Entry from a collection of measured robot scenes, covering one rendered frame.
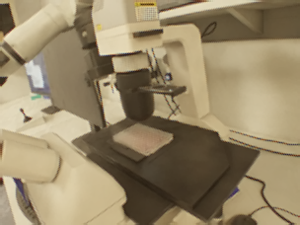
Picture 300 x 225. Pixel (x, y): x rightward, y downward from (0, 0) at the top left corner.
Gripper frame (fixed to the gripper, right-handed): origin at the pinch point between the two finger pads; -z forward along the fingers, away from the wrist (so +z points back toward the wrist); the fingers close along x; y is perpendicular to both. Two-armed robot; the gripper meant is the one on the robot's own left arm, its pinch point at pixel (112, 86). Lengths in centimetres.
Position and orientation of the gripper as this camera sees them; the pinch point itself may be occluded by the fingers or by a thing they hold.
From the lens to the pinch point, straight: 50.1
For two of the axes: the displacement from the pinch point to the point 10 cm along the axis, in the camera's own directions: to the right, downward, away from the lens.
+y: -6.4, 0.3, 7.7
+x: 7.1, -3.6, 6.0
